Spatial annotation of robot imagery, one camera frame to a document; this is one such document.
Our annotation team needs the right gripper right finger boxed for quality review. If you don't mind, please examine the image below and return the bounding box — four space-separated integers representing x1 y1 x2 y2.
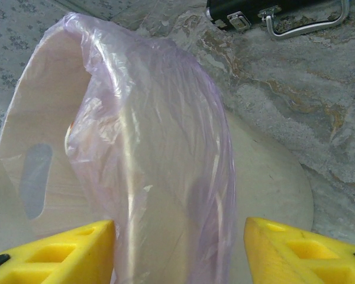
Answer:
244 217 355 284

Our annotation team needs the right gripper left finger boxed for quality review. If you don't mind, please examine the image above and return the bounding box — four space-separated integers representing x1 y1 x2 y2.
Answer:
0 219 116 284

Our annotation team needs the purple translucent bin bag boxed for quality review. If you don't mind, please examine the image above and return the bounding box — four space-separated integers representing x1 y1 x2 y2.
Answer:
57 11 237 284

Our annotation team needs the white plastic waste bin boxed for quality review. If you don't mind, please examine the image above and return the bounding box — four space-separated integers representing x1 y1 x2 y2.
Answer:
0 28 314 284

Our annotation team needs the black case with metal handle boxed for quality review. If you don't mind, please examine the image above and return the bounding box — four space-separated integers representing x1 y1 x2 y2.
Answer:
206 0 350 40

